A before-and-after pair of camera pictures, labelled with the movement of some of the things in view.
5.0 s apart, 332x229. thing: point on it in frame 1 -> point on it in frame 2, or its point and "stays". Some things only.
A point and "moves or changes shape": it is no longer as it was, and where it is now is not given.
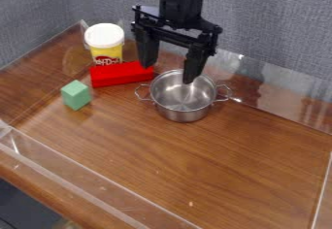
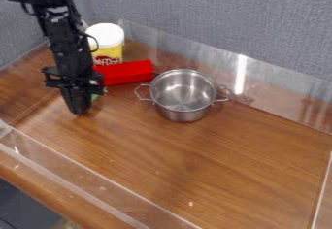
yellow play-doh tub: [104, 39] stays
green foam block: [75, 94] moves or changes shape
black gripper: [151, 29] -> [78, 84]
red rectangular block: [125, 73] stays
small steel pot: [182, 102] stays
